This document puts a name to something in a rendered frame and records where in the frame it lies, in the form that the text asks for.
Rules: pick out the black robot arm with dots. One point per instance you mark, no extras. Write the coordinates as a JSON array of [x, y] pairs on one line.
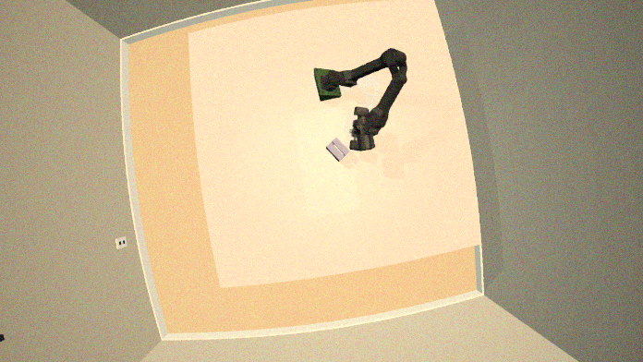
[[370, 125]]

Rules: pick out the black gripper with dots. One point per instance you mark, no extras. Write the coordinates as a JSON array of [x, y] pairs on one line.
[[354, 143]]

